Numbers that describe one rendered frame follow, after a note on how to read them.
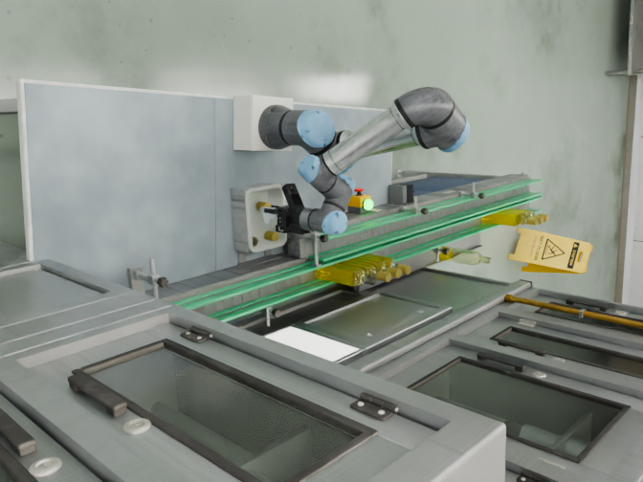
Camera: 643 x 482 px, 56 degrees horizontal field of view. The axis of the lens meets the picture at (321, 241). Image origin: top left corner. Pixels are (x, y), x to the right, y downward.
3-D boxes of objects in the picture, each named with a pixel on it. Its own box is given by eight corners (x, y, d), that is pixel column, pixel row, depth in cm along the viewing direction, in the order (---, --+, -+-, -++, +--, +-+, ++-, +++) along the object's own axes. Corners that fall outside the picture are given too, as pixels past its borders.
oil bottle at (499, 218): (481, 222, 311) (534, 229, 292) (481, 211, 310) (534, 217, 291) (487, 221, 315) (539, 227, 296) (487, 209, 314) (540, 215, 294)
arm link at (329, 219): (353, 216, 192) (343, 240, 190) (328, 213, 200) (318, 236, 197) (339, 204, 187) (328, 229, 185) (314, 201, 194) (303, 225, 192)
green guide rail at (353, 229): (307, 239, 222) (323, 241, 217) (307, 236, 222) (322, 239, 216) (529, 180, 343) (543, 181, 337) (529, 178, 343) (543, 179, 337)
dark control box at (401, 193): (388, 202, 275) (403, 204, 269) (388, 185, 273) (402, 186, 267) (399, 200, 281) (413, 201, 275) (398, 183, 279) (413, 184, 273)
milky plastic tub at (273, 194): (234, 251, 215) (251, 253, 209) (230, 187, 210) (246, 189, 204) (272, 241, 227) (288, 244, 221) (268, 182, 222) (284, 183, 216)
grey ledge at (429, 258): (342, 288, 255) (363, 293, 247) (341, 267, 253) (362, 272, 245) (464, 243, 320) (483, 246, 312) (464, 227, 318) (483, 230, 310)
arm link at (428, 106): (441, 86, 163) (299, 184, 180) (458, 110, 170) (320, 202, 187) (428, 62, 170) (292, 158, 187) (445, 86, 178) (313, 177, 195)
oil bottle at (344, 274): (315, 277, 228) (358, 288, 214) (314, 263, 227) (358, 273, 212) (325, 274, 232) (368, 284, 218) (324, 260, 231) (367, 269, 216)
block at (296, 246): (286, 256, 225) (299, 259, 221) (284, 231, 223) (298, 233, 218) (293, 254, 228) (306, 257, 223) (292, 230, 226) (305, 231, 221)
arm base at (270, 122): (261, 100, 203) (280, 99, 196) (294, 109, 214) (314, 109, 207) (254, 145, 204) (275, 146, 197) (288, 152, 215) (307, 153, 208)
